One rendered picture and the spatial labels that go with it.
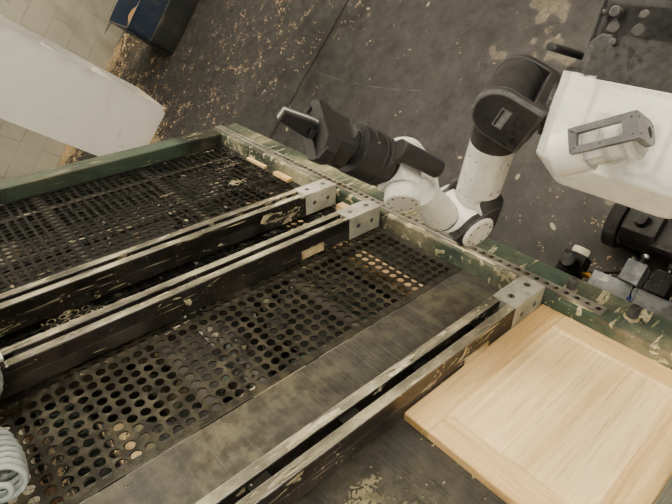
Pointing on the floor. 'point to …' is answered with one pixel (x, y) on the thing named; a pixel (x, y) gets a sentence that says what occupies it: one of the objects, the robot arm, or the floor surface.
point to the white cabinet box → (70, 96)
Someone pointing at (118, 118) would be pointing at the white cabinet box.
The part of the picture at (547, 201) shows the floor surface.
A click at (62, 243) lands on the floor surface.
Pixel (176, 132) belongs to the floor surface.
